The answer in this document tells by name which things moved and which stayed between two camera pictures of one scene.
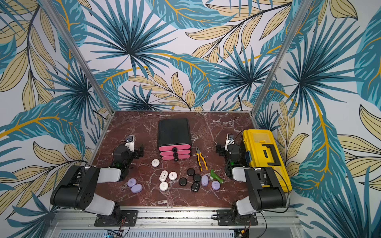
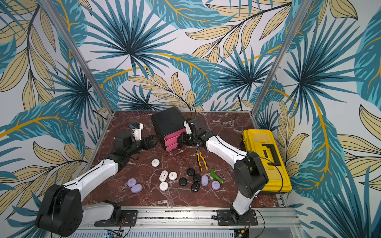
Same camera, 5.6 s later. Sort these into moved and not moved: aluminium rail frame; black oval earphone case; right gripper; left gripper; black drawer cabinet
Moved: left gripper; right gripper; black drawer cabinet
Not moved: aluminium rail frame; black oval earphone case
